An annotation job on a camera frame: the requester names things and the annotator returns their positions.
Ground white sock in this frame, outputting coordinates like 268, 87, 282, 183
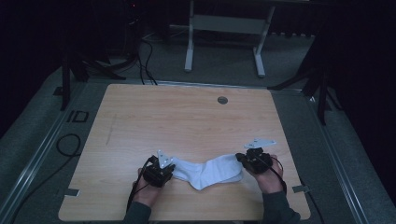
172, 153, 245, 191

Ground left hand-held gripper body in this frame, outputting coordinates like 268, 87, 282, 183
142, 149, 176, 189

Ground person's right hand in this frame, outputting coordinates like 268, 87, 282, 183
249, 154, 285, 195

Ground metal floor rail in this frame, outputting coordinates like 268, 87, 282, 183
306, 95, 370, 224
0, 81, 90, 222

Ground white desk frame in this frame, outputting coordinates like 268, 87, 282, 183
183, 0, 276, 78

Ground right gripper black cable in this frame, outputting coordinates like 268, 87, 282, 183
262, 156, 288, 195

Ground black floor tape marks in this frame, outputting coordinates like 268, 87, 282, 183
65, 109, 91, 123

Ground black floor cable loop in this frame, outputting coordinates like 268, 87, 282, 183
10, 133, 83, 224

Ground black cables behind table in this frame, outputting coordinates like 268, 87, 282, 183
135, 36, 159, 86

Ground person's left hand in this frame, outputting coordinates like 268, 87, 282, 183
133, 177, 163, 208

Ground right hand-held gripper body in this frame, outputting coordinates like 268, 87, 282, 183
242, 137, 277, 175

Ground black metal stand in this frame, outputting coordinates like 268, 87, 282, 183
60, 46, 139, 112
266, 27, 344, 126

